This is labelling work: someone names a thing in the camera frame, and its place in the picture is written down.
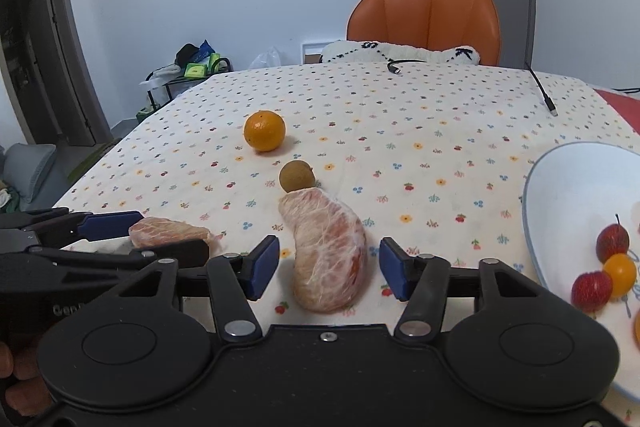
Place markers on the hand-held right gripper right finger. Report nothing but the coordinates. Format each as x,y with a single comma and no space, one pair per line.
395,269

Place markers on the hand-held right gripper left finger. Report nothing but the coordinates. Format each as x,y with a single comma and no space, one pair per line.
262,269

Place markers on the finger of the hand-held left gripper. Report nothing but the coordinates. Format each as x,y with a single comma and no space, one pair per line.
112,225
165,253

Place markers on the long peeled tangerine piece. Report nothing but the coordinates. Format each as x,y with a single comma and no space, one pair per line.
170,230

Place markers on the curved peeled tangerine piece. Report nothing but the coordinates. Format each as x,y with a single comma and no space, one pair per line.
325,257

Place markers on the white bowl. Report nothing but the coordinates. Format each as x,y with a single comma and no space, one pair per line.
565,207

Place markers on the small kumquat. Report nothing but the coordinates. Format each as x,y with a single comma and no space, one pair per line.
621,276

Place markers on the small orange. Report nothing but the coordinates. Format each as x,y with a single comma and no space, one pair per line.
637,333

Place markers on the person's left hand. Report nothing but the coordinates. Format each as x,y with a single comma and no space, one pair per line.
25,392

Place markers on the grey pillow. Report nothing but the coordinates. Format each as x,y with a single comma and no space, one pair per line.
30,172

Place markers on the brown kiwi back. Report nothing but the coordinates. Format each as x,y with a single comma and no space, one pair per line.
296,176

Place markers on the floral tablecloth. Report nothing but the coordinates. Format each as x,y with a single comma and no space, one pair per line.
400,132

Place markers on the medium orange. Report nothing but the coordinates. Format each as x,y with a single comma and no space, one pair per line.
264,131

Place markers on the black shelf rack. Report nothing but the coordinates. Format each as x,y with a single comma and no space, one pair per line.
172,89

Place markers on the white crumpled bag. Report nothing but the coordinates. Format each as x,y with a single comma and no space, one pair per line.
160,77

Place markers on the green packets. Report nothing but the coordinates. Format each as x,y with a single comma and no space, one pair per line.
197,68

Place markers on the black cloth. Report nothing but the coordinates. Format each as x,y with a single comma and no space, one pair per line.
186,53

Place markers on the blue bag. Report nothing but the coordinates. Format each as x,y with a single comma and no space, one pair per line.
205,48

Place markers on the clear plastic bag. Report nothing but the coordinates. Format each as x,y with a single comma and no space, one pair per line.
267,58

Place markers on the black and white cushion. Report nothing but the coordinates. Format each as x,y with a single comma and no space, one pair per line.
350,53

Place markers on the white framed board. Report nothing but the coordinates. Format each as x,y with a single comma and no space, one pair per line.
310,52

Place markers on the orange chair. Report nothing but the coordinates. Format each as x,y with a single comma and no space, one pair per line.
425,14

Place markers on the red cloth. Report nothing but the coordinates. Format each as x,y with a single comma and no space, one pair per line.
622,107

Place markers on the dark doorway frame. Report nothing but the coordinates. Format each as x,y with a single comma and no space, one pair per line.
65,57

